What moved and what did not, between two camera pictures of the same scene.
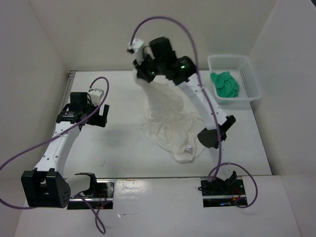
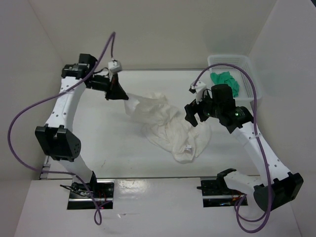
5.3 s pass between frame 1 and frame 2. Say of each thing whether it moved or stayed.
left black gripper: moved
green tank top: stayed
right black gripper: moved
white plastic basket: stayed
